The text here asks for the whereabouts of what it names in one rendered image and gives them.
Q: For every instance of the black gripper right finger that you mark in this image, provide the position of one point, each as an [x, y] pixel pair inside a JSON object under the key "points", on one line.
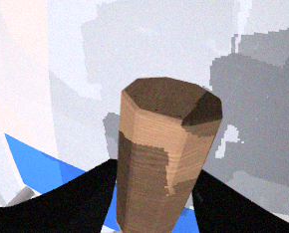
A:
{"points": [[220, 209]]}

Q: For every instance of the wooden tool handle with grey metal shaft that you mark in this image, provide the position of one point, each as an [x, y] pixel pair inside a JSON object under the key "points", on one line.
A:
{"points": [[167, 128]]}

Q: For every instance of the blue flat strip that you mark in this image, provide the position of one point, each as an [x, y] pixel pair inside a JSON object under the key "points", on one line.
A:
{"points": [[43, 173]]}

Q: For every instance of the grey metal cylinder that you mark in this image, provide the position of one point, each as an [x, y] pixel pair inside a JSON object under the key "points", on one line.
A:
{"points": [[24, 195]]}

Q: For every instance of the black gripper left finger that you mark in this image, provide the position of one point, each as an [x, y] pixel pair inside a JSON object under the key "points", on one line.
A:
{"points": [[79, 206]]}

